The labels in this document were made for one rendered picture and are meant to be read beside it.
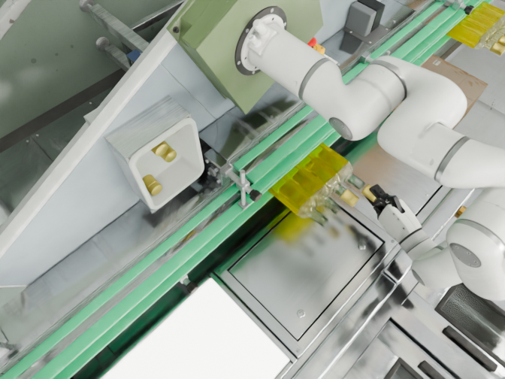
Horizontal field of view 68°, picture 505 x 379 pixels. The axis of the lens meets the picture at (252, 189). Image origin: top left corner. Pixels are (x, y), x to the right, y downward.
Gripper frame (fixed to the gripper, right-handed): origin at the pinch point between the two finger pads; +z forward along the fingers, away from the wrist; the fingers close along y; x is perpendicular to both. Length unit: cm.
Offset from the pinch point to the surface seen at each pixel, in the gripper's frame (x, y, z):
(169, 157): 50, 22, 25
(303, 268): 26.7, -13.1, -5.1
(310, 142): 9.3, 6.4, 21.7
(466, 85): -350, -228, 143
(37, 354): 95, 3, 3
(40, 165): 86, -16, 73
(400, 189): -19.2, -15.5, 2.3
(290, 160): 18.1, 6.2, 19.1
